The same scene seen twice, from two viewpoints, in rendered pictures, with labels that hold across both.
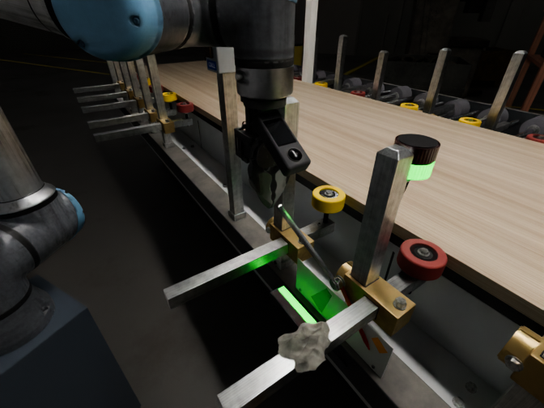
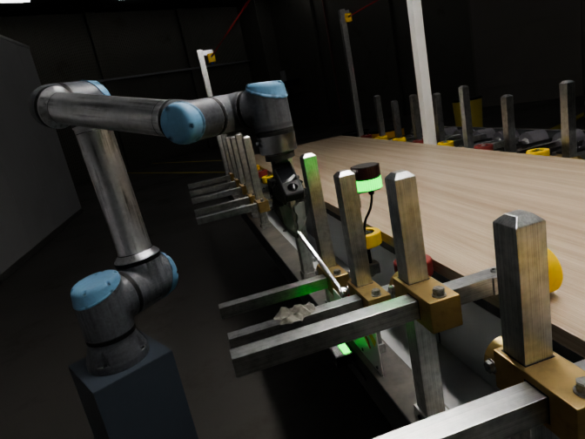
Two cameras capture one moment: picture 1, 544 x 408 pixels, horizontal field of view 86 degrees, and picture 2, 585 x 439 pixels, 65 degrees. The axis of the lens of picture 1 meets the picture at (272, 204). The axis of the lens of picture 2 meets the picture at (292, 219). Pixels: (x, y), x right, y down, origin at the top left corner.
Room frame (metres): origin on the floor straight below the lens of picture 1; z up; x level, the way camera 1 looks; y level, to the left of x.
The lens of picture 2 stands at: (-0.53, -0.41, 1.29)
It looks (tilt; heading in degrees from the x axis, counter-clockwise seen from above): 15 degrees down; 22
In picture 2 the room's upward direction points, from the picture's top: 11 degrees counter-clockwise
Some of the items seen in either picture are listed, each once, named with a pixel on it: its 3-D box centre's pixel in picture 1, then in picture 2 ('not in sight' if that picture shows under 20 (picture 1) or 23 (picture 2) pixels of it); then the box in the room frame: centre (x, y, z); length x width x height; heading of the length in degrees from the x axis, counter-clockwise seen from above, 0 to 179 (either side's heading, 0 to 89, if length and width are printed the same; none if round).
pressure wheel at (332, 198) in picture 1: (326, 210); (367, 250); (0.60, -0.14, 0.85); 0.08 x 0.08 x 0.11
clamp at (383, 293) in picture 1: (372, 292); (368, 295); (0.35, -0.18, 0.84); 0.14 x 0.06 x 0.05; 34
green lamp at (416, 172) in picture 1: (410, 163); (366, 182); (0.39, -0.21, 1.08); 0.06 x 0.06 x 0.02
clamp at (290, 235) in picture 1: (288, 237); (332, 276); (0.56, -0.04, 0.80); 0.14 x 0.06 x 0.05; 34
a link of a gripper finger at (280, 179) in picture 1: (271, 181); (298, 217); (0.50, 0.00, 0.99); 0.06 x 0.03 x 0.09; 34
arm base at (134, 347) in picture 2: (2, 311); (114, 344); (0.46, 0.68, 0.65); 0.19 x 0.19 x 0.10
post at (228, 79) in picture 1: (231, 154); (296, 212); (0.79, 0.12, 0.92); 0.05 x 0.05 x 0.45; 34
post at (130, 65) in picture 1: (136, 90); (242, 177); (1.82, 0.81, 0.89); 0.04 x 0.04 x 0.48; 34
